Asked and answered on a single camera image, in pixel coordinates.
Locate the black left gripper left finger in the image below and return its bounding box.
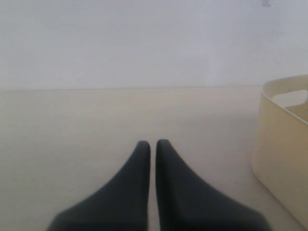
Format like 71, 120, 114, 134
47, 141, 151, 231

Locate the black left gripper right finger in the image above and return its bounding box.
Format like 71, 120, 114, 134
155, 140, 267, 231

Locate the white plastic bin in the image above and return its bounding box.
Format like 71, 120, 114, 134
251, 75, 308, 228

